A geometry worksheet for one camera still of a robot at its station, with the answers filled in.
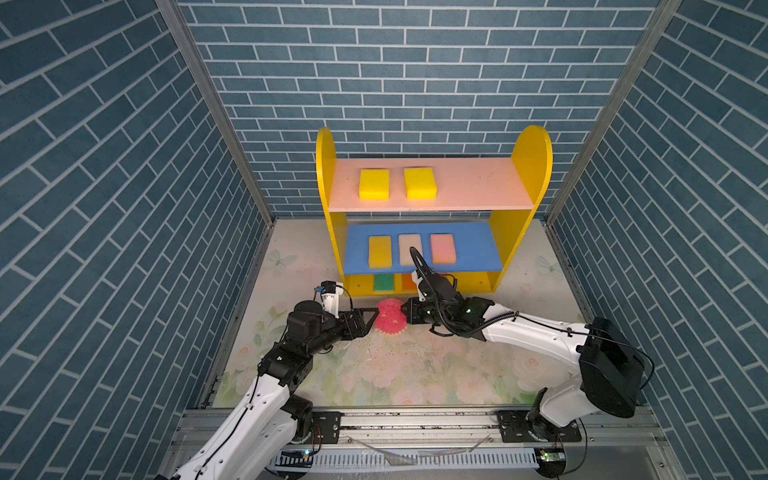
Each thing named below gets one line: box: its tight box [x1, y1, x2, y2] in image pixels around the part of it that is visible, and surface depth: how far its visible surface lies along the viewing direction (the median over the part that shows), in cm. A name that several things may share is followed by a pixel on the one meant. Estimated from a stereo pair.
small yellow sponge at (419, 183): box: [404, 167, 437, 200], surface depth 71 cm
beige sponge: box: [399, 234, 422, 267], surface depth 95 cm
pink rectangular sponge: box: [430, 233, 456, 265], surface depth 93 cm
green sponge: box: [374, 274, 394, 292], surface depth 101 cm
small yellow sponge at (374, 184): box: [359, 169, 391, 200], surface depth 71 cm
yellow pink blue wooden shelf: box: [316, 126, 553, 297], surface depth 77 cm
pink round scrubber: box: [374, 298, 408, 335], surface depth 82 cm
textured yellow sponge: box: [369, 235, 393, 269], surface depth 91 cm
